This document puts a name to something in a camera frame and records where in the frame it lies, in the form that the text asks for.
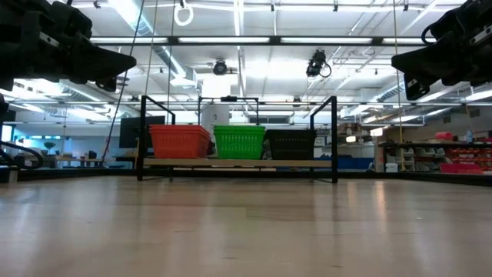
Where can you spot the white cylinder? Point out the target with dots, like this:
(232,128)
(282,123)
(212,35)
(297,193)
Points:
(215,114)

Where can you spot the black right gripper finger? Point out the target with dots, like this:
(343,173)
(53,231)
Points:
(430,59)

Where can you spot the wooden shelf with black frame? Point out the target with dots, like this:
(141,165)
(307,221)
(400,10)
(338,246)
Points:
(288,163)

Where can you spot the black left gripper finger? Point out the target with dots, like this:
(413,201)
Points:
(100,63)

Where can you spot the round black ceiling fixture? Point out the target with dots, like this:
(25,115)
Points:
(220,67)

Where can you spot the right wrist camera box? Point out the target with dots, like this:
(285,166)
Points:
(417,90)

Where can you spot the storage rack with red bins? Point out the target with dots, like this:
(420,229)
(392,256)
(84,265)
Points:
(461,157)

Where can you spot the black monitor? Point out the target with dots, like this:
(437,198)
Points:
(128,132)

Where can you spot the blue storage bins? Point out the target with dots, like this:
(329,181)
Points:
(355,162)

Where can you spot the black stand frame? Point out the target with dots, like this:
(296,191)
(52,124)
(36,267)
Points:
(228,98)

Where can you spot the black aluminium table frame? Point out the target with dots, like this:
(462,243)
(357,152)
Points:
(442,178)

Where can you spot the overhead light bar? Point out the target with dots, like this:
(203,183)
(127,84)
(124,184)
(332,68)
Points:
(274,40)

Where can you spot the hanging black ceiling camera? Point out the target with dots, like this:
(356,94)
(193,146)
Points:
(317,63)

